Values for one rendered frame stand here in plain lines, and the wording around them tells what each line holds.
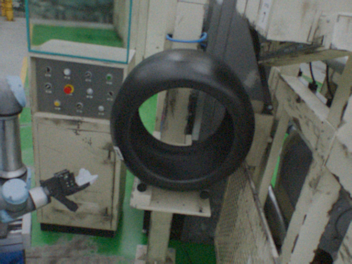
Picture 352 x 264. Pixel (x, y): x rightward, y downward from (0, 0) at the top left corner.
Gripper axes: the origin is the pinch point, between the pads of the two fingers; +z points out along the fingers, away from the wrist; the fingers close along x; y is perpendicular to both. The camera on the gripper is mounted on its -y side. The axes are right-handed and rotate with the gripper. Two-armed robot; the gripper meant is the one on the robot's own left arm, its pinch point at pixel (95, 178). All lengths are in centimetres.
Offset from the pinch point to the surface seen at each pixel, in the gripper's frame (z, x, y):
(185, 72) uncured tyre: 34, -27, 34
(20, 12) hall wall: 244, 884, 192
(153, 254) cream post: 41, 48, -81
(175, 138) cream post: 54, 18, -4
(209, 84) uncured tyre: 40, -31, 28
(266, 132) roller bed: 85, -17, -7
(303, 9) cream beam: 44, -69, 47
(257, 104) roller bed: 96, -4, 4
